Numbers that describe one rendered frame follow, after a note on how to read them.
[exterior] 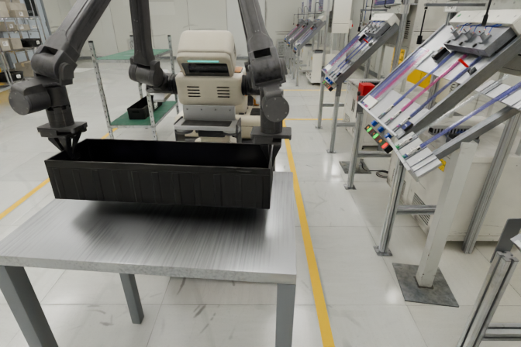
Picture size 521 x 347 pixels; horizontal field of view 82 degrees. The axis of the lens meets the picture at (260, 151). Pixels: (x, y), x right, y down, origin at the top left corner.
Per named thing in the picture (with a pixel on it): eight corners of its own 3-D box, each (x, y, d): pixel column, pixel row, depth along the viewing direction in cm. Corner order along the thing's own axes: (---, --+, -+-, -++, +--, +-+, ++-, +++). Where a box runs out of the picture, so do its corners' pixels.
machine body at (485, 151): (427, 249, 181) (455, 156, 156) (384, 188, 245) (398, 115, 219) (535, 249, 181) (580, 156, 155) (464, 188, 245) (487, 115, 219)
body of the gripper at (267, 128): (291, 142, 74) (292, 113, 71) (250, 141, 74) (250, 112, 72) (291, 133, 80) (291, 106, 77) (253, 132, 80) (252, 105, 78)
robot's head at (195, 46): (190, 53, 130) (179, 26, 116) (238, 53, 128) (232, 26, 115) (184, 80, 124) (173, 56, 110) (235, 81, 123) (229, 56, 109)
